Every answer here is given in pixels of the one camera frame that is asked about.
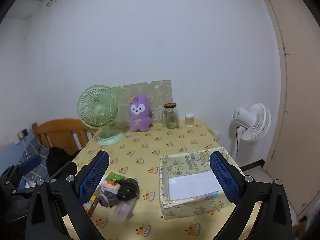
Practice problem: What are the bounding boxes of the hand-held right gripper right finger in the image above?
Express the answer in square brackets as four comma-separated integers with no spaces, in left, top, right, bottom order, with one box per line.
[209,150,293,240]

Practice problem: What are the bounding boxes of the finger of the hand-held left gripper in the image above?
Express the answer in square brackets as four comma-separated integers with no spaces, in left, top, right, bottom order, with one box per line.
[17,154,42,176]

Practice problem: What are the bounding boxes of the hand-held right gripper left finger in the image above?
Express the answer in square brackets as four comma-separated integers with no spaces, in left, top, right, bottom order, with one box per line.
[25,150,110,240]

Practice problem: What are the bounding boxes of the green orange packet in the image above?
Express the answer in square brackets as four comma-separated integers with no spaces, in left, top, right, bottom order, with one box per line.
[104,172,127,183]

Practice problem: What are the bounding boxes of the tissue pack with orange print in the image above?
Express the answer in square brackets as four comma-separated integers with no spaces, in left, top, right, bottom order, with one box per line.
[100,180,120,195]

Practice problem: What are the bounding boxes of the grey cloth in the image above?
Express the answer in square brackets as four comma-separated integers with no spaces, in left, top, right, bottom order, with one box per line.
[97,190,120,208]

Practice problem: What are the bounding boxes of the yellow brown packet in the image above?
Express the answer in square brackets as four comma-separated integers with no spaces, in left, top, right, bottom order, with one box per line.
[83,194,102,217]

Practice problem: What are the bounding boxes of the printed fabric storage box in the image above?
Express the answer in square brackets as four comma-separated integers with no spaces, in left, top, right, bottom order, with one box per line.
[159,148,244,219]

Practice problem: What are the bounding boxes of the blue plaid blanket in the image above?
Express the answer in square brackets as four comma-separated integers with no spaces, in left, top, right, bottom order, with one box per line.
[21,140,50,180]

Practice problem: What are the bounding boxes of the white cloth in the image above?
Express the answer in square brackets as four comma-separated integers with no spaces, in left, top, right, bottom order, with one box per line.
[19,175,37,189]

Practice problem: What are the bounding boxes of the black garment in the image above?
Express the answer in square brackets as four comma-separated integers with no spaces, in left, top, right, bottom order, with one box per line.
[46,146,83,180]

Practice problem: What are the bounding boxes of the white sheet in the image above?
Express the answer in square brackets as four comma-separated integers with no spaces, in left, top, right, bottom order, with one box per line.
[168,171,223,200]

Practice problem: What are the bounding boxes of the clear plastic packet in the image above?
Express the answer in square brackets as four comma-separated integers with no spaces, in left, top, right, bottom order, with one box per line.
[112,200,137,222]

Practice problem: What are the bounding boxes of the wooden chair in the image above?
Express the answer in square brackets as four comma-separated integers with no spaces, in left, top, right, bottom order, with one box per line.
[32,119,94,155]

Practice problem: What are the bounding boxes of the yellow printed tablecloth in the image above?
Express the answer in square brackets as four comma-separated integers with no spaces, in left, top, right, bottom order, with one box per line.
[61,119,265,240]

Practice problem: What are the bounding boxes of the white standing fan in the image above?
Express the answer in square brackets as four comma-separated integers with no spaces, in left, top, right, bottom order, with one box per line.
[230,102,272,160]

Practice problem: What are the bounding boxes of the green desk fan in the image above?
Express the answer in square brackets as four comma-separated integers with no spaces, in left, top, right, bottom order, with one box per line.
[77,85,125,146]

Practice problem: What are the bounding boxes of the purple plush bunny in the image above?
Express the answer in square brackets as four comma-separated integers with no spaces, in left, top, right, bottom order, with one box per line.
[128,94,153,132]

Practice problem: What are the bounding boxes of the glass jar with dark lid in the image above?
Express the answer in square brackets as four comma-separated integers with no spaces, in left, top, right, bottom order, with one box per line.
[164,103,179,129]

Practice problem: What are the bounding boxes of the olive printed board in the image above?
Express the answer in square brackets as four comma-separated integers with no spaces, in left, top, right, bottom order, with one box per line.
[110,80,173,124]

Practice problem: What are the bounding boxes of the beige door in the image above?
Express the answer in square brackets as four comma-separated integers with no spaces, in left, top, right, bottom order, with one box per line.
[254,0,320,218]

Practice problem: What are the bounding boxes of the black fan power cable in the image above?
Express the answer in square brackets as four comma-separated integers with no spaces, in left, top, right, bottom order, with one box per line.
[235,126,240,158]

